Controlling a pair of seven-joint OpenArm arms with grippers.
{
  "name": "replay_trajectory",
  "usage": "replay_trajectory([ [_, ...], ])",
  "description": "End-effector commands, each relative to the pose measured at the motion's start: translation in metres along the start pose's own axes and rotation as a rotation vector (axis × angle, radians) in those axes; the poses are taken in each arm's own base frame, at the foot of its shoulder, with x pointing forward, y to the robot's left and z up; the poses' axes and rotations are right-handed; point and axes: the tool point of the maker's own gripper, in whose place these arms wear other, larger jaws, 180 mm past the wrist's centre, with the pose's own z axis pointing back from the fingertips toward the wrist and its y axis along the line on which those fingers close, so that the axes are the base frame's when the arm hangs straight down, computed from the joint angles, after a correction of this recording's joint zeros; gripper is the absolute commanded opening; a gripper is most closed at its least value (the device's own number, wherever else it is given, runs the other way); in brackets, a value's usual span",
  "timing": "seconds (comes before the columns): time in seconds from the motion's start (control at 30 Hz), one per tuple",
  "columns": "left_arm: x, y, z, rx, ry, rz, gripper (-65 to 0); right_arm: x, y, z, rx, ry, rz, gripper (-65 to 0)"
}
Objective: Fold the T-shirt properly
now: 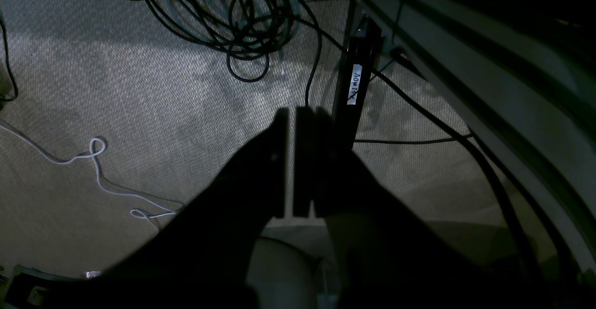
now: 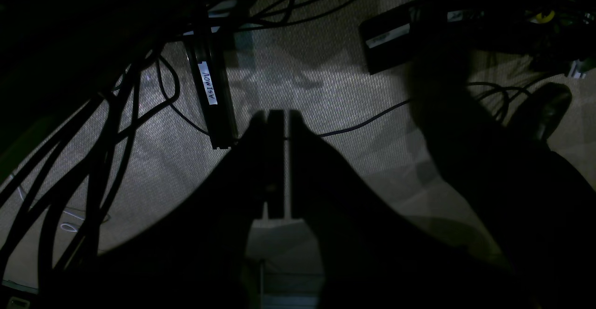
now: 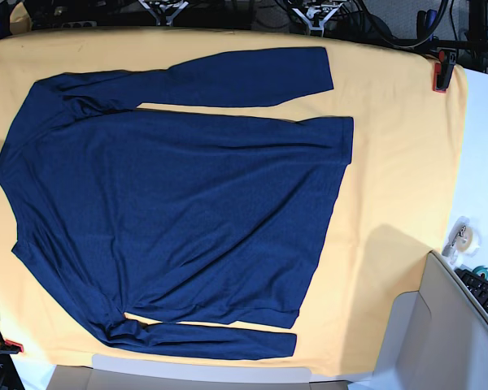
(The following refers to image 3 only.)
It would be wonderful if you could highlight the navy blue long-sleeve shirt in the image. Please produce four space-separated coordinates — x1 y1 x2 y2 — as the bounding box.
0 47 354 360

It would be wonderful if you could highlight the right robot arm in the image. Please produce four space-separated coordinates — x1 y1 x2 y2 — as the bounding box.
138 0 190 27

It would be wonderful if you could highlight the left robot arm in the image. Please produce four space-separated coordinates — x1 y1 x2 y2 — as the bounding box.
290 1 343 37

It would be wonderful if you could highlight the yellow table cloth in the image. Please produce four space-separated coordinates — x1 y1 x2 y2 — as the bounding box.
0 28 468 377

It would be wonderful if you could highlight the clear tape dispenser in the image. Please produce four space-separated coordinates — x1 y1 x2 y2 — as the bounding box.
442 216 481 262

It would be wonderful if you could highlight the red clamp top right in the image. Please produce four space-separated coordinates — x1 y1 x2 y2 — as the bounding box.
433 50 457 93

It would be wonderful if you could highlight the red clamp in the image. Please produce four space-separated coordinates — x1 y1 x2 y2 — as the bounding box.
433 50 457 93
0 340 24 355

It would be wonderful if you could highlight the green tape roll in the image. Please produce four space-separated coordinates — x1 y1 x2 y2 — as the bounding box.
473 266 488 280

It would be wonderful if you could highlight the black keyboard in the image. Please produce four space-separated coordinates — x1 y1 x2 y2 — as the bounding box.
455 269 488 314

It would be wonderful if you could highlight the red clamp bottom left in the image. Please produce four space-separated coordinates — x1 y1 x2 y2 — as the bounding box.
0 340 24 355

